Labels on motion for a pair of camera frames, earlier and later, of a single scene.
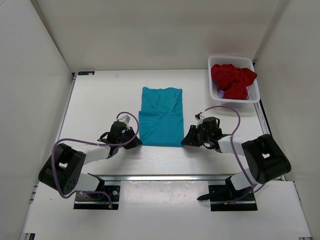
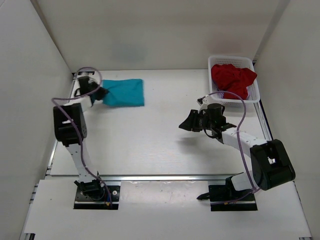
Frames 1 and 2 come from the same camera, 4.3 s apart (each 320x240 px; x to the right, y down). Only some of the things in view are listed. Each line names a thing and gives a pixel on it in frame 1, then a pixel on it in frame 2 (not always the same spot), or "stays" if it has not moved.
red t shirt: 234,81 stays
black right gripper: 191,139 -> 191,123
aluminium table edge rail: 202,177 stays
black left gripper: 136,141 -> 102,92
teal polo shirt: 160,119 -> 123,92
